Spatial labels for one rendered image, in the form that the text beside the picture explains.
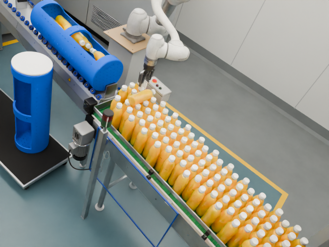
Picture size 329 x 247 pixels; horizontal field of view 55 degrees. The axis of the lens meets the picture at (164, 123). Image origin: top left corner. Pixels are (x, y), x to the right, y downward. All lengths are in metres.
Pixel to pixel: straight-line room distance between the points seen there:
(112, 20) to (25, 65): 2.27
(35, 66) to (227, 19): 3.21
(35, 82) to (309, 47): 3.47
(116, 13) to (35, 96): 2.24
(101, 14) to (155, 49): 2.65
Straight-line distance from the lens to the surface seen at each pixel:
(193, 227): 1.99
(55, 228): 2.81
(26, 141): 3.10
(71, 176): 3.07
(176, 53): 2.11
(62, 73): 2.69
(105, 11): 4.58
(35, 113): 2.65
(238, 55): 5.00
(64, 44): 2.53
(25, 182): 2.85
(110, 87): 2.39
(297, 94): 4.88
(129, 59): 3.01
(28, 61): 2.51
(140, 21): 2.94
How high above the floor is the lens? 2.53
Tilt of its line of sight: 42 degrees down
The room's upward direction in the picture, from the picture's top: 23 degrees clockwise
